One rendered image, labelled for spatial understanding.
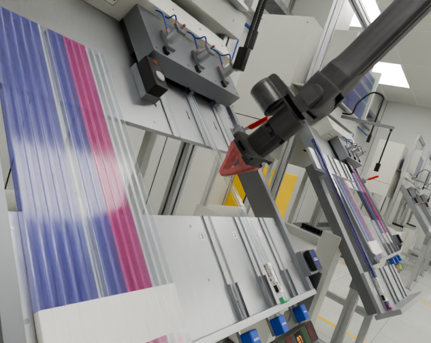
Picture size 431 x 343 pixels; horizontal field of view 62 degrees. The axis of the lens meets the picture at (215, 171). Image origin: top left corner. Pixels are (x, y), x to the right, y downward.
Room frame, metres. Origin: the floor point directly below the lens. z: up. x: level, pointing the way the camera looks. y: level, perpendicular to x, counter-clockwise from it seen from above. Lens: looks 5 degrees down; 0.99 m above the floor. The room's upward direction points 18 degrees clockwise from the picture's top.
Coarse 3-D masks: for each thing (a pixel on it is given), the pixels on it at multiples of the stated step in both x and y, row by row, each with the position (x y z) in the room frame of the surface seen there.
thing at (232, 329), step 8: (296, 296) 0.72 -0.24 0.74; (304, 296) 0.75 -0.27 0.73; (280, 304) 0.65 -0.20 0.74; (288, 304) 0.68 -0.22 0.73; (264, 312) 0.60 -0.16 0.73; (272, 312) 0.62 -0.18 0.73; (248, 320) 0.55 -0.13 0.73; (256, 320) 0.57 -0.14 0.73; (224, 328) 0.50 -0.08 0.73; (232, 328) 0.51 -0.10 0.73; (240, 328) 0.52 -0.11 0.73; (208, 336) 0.46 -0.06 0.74; (216, 336) 0.47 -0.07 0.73; (224, 336) 0.49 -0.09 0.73
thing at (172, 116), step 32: (0, 0) 0.54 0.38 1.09; (32, 0) 0.60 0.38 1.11; (64, 0) 0.68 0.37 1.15; (64, 32) 0.62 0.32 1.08; (96, 32) 0.70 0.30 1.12; (128, 64) 0.73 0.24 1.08; (128, 96) 0.67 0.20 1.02; (160, 128) 0.70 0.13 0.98; (192, 128) 0.81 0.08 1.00; (224, 128) 0.95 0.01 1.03
